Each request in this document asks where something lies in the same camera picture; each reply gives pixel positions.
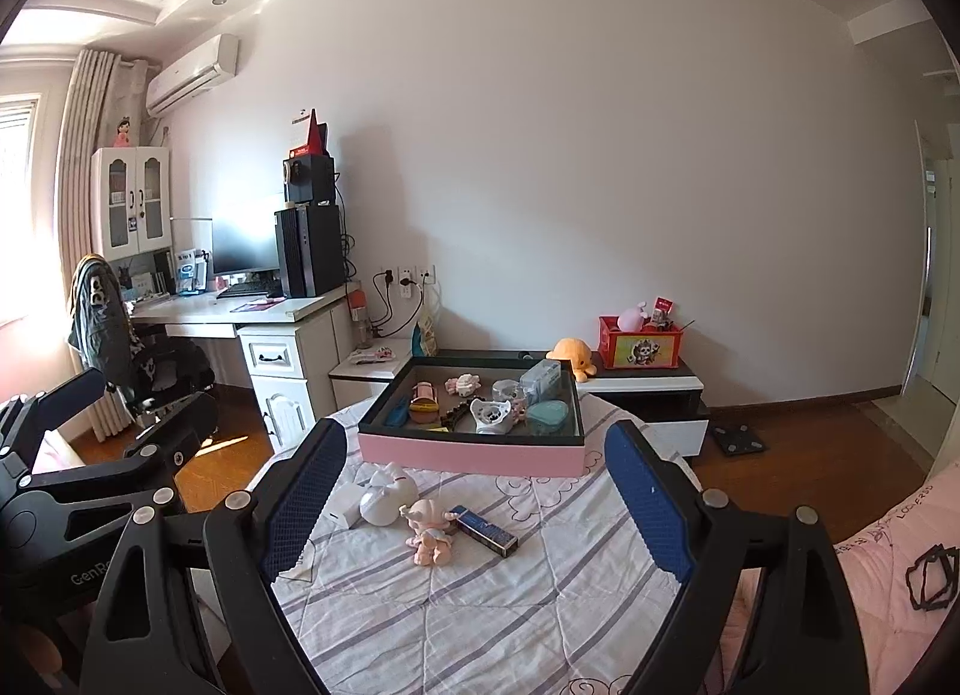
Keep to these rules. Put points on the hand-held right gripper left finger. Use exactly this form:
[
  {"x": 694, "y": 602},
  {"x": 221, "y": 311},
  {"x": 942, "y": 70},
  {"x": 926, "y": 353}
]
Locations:
[{"x": 300, "y": 507}]

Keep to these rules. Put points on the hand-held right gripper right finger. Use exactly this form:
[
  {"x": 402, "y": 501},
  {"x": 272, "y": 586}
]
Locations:
[{"x": 645, "y": 507}]

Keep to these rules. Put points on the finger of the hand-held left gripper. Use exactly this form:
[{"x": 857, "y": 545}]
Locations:
[
  {"x": 180, "y": 432},
  {"x": 67, "y": 395}
]

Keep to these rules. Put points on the teal heart-shaped box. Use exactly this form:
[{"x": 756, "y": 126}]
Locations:
[{"x": 547, "y": 416}]

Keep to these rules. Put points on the pink storage box dark rim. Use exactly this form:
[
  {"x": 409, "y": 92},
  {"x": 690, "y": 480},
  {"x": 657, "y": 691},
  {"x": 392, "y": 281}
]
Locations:
[{"x": 465, "y": 456}]

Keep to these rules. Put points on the small white box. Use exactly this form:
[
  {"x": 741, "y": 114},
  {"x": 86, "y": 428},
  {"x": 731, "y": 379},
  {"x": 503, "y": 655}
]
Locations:
[{"x": 343, "y": 507}]

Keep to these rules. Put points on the white paper piece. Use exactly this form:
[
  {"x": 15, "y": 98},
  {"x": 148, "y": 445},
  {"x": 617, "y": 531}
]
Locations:
[{"x": 296, "y": 569}]

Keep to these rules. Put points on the black office chair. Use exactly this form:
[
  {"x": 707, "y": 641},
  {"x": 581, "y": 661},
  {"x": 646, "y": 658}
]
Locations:
[{"x": 157, "y": 372}]

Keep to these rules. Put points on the white cat figurine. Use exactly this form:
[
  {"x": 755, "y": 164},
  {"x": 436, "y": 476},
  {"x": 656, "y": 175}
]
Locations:
[{"x": 386, "y": 504}]

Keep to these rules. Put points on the dark printed jacket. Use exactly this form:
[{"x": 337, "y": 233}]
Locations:
[{"x": 97, "y": 312}]

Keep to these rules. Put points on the black bathroom scale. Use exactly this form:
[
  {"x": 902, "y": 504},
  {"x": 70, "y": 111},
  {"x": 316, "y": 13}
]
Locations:
[{"x": 739, "y": 438}]

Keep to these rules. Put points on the white desk with drawers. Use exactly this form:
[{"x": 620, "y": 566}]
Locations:
[{"x": 285, "y": 357}]

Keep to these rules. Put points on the baby doll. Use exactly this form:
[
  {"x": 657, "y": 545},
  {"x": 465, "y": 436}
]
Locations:
[{"x": 427, "y": 530}]

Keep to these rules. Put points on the white side table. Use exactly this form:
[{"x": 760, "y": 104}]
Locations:
[{"x": 360, "y": 380}]

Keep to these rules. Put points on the red printed storage box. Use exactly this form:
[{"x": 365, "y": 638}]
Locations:
[{"x": 641, "y": 350}]

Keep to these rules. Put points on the black keyboard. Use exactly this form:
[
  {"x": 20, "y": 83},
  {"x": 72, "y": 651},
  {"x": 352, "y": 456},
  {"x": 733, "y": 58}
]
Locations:
[{"x": 247, "y": 288}]

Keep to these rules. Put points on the blue and white box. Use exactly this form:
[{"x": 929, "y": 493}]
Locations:
[{"x": 189, "y": 271}]

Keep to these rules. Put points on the dark blue long box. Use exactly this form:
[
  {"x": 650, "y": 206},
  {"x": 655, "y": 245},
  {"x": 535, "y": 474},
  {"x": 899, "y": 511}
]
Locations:
[{"x": 484, "y": 531}]

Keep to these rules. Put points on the clear plastic box white label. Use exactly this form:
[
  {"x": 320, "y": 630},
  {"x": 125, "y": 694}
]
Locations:
[{"x": 541, "y": 380}]

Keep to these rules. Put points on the yellow plush toy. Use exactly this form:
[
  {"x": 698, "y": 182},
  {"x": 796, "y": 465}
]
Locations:
[{"x": 570, "y": 357}]

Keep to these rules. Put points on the grey round container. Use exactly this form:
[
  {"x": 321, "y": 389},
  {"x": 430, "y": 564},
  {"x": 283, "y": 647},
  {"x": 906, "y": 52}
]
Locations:
[{"x": 506, "y": 390}]

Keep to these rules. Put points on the pink plush toy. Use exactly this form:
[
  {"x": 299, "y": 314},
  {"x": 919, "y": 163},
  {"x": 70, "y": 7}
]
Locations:
[{"x": 632, "y": 316}]

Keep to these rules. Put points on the striped white quilt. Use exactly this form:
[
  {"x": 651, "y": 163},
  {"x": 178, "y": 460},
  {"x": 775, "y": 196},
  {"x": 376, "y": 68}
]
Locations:
[{"x": 480, "y": 605}]

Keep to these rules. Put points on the black computer monitor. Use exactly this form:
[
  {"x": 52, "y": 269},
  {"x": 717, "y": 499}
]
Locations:
[{"x": 244, "y": 249}]

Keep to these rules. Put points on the red card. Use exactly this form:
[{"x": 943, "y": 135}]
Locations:
[{"x": 664, "y": 309}]

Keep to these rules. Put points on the red bottle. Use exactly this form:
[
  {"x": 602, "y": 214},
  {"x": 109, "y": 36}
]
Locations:
[{"x": 358, "y": 316}]

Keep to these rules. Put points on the pink flower toy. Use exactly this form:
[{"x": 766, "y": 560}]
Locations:
[{"x": 461, "y": 385}]

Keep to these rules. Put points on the white glass-door cabinet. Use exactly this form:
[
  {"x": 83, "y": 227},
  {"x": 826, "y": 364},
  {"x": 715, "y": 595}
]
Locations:
[{"x": 127, "y": 200}]

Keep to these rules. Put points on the printed snack bag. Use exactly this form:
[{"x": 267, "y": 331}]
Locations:
[{"x": 426, "y": 335}]

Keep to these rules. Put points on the beige curtain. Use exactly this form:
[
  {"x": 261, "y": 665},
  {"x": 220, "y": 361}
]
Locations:
[{"x": 82, "y": 177}]

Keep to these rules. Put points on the black computer tower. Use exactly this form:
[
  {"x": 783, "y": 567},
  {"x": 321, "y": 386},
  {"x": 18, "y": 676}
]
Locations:
[{"x": 311, "y": 252}]

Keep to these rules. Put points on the pink printed pillow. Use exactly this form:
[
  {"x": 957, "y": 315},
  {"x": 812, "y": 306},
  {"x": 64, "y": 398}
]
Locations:
[{"x": 877, "y": 590}]

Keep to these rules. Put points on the small pink doll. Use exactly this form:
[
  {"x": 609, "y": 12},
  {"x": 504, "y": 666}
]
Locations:
[{"x": 124, "y": 132}]

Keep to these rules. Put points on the black hair band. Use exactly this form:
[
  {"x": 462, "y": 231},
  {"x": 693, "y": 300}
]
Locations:
[{"x": 919, "y": 579}]

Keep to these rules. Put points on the black speaker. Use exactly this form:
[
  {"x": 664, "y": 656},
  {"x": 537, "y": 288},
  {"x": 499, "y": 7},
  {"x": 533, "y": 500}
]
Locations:
[{"x": 307, "y": 179}]

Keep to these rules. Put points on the red cardboard box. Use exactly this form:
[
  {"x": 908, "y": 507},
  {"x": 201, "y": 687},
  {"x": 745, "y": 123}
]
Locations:
[{"x": 313, "y": 136}]

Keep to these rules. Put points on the white air conditioner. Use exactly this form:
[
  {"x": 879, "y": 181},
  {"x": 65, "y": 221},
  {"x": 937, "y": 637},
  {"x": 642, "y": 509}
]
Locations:
[{"x": 191, "y": 76}]

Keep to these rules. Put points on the white wall outlets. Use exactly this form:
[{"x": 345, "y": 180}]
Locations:
[{"x": 409, "y": 279}]

